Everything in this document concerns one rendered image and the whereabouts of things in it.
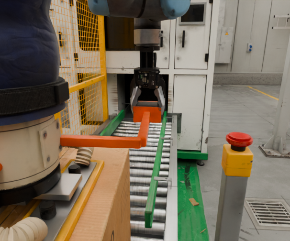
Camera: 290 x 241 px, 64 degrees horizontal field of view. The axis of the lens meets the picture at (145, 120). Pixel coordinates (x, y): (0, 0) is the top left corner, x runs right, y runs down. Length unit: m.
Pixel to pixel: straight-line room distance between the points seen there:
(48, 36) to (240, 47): 8.99
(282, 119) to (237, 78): 6.11
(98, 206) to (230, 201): 0.39
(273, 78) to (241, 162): 9.05
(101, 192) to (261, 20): 9.23
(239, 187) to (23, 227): 0.54
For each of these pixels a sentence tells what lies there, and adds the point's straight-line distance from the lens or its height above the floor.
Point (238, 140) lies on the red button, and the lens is 0.66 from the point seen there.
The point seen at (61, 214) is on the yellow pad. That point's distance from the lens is 0.49.
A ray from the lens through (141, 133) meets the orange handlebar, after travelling 0.52.
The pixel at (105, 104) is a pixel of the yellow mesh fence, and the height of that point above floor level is 0.70.
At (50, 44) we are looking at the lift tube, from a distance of 0.45.
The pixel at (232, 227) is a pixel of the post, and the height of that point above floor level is 0.76.
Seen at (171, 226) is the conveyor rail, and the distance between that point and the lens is 1.01.
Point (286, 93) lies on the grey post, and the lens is 3.17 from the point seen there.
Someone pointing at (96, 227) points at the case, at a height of 0.95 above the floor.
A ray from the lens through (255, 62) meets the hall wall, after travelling 9.52.
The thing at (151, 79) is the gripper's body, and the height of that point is 1.19.
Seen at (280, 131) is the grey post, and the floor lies 0.30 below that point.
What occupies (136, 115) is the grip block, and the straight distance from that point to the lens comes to 0.71.
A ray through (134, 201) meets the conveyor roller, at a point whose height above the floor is 0.53.
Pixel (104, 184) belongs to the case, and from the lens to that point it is 0.60.
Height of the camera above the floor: 1.27
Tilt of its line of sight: 17 degrees down
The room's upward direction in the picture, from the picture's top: straight up
